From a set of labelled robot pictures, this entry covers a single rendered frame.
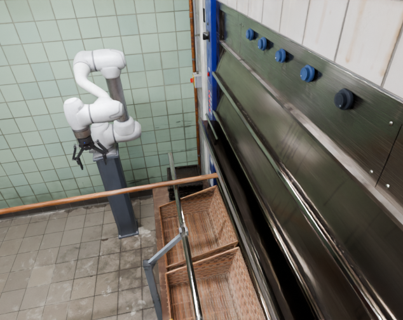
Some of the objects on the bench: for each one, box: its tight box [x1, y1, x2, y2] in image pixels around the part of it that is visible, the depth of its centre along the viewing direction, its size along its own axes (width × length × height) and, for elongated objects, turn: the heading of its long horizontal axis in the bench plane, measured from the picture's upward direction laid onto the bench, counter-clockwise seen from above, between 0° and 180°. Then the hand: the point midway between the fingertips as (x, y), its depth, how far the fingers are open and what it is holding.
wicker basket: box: [158, 185, 238, 272], centre depth 203 cm, size 49×56×28 cm
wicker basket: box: [164, 246, 267, 320], centre depth 157 cm, size 49×56×28 cm
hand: (93, 164), depth 168 cm, fingers open, 13 cm apart
